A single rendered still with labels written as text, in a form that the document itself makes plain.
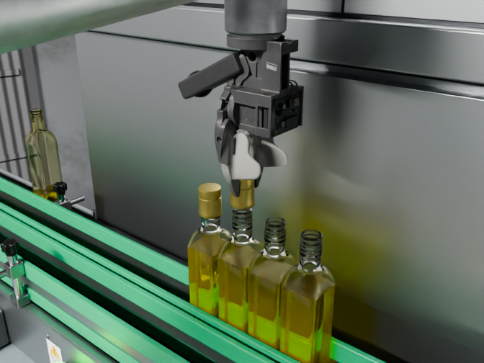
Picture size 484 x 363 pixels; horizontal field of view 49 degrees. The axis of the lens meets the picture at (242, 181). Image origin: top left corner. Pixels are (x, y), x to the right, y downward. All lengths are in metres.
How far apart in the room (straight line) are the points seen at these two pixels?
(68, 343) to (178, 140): 0.41
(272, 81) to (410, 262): 0.33
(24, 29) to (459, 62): 0.50
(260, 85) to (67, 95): 2.61
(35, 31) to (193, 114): 0.64
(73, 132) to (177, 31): 2.37
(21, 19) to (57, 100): 2.85
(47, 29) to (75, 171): 2.99
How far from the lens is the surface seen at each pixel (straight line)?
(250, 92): 0.65
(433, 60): 0.70
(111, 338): 0.89
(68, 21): 0.37
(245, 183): 0.72
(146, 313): 0.93
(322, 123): 0.78
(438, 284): 0.78
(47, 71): 3.16
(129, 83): 1.10
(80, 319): 0.95
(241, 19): 0.63
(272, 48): 0.64
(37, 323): 1.05
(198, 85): 0.71
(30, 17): 0.36
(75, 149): 3.31
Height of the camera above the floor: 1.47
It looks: 23 degrees down
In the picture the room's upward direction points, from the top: straight up
